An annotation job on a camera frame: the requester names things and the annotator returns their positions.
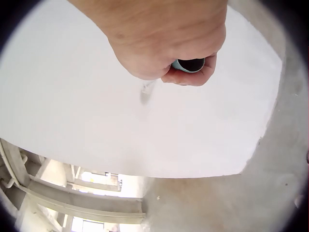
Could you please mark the bright window opening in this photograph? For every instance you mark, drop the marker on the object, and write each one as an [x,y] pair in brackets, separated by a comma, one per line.
[101,178]

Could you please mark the person's right hand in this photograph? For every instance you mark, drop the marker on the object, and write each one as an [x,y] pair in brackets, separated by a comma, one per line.
[164,33]

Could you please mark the person's right fingers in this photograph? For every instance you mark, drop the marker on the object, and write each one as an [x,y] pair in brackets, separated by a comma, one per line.
[193,77]

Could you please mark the white wall pipes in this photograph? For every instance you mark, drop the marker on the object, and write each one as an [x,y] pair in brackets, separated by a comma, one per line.
[10,166]

